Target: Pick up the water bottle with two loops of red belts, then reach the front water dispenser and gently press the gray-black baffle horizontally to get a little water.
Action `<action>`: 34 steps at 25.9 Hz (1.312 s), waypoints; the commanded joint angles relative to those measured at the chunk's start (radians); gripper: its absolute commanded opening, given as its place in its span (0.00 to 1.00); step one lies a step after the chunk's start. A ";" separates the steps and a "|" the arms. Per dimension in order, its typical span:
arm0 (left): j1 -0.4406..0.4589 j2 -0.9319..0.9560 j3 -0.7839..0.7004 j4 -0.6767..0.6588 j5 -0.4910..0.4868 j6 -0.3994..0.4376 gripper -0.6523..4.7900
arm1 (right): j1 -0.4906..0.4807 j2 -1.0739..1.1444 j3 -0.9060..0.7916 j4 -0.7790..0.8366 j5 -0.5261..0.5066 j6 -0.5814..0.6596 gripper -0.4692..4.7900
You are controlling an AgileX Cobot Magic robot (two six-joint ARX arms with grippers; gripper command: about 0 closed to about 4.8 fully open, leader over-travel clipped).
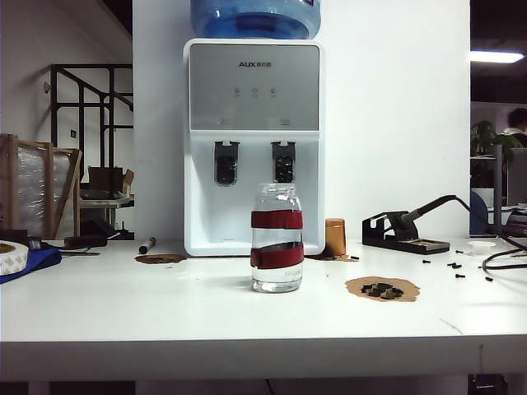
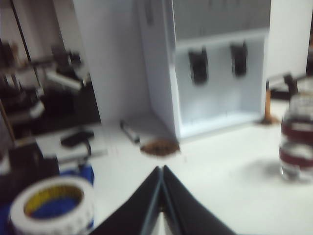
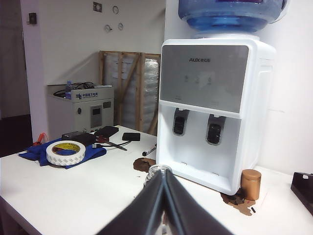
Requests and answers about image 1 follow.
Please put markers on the glass bottle with red belts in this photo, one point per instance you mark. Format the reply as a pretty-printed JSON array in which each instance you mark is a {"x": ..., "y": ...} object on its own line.
[{"x": 276, "y": 247}]

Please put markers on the black dispenser tap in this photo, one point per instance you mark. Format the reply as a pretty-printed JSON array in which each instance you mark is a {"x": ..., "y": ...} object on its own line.
[
  {"x": 283, "y": 162},
  {"x": 226, "y": 164}
]

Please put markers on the white water dispenser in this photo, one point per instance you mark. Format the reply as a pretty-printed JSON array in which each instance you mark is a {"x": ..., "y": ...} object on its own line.
[{"x": 255, "y": 82}]

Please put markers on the blue water jug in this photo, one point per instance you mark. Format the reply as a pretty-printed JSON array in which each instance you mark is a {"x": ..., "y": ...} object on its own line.
[{"x": 255, "y": 20}]

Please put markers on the gold brown canister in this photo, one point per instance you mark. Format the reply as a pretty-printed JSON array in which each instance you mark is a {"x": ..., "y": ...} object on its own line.
[{"x": 335, "y": 238}]

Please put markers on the brown torn cardboard patch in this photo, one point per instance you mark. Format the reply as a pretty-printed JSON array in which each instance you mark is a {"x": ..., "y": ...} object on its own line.
[{"x": 329, "y": 257}]

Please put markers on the brown flat cardboard patch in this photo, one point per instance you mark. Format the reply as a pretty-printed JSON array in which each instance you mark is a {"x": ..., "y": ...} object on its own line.
[{"x": 160, "y": 258}]

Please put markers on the black soldering iron stand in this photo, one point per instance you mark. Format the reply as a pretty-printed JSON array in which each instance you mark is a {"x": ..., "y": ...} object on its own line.
[{"x": 379, "y": 234}]

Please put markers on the black marker pen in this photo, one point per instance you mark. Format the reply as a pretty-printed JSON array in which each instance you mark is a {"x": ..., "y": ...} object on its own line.
[{"x": 147, "y": 245}]

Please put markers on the brown honeycomb cardboard patch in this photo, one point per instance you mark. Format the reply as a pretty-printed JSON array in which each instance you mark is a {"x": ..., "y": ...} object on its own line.
[{"x": 358, "y": 288}]

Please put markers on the low workbench with metal legs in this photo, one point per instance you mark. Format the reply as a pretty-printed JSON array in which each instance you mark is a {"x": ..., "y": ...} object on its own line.
[{"x": 107, "y": 202}]

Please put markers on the brown cardboard box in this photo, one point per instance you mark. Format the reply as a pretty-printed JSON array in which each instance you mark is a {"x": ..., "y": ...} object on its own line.
[{"x": 105, "y": 179}]

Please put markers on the black soldering iron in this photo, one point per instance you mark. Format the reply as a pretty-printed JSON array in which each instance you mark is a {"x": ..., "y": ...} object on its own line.
[{"x": 428, "y": 210}]

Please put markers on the black stair railing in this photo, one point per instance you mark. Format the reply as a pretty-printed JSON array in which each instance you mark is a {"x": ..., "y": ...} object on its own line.
[{"x": 82, "y": 107}]

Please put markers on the wooden crate with plastic film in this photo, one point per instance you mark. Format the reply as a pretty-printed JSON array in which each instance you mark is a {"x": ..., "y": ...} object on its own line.
[{"x": 51, "y": 185}]

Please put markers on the blue chair back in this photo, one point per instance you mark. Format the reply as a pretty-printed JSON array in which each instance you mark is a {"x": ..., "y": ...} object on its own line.
[{"x": 477, "y": 214}]

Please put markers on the green potted plant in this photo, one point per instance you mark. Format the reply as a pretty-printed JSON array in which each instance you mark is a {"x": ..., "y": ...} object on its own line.
[{"x": 486, "y": 138}]

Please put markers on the blue cloth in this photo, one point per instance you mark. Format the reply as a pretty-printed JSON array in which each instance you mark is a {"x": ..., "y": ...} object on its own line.
[{"x": 41, "y": 261}]

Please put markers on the grey monitor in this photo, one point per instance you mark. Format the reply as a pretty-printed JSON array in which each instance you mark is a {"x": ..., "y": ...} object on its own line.
[{"x": 518, "y": 177}]

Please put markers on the white tape roll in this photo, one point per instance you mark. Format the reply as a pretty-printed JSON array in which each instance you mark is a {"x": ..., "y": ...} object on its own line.
[{"x": 12, "y": 259}]

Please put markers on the person with dark hair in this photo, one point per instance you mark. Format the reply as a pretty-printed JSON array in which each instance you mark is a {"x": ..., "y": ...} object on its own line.
[{"x": 518, "y": 121}]

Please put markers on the ceiling light panel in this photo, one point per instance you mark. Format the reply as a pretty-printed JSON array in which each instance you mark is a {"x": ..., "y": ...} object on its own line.
[{"x": 496, "y": 57}]

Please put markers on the grey metal post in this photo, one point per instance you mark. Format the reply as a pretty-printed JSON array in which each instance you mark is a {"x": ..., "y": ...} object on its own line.
[{"x": 498, "y": 185}]

